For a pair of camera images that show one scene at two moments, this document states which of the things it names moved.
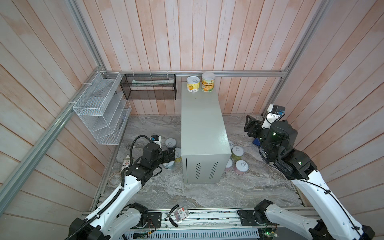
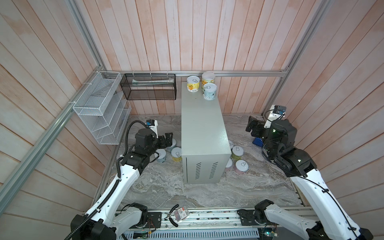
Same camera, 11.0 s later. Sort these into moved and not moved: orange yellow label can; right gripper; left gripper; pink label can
Moved: left gripper
Not moved: orange yellow label can; right gripper; pink label can
